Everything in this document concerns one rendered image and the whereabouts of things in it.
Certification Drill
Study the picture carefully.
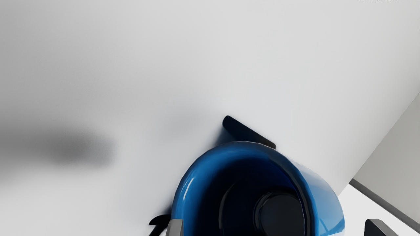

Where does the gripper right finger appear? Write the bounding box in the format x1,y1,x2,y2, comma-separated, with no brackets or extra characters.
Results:
365,219,399,236

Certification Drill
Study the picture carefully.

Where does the blue glossy mug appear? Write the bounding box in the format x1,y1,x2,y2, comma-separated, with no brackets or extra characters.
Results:
171,141,345,236

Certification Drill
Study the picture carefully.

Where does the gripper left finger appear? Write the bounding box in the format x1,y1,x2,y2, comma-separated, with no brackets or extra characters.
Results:
165,219,184,236

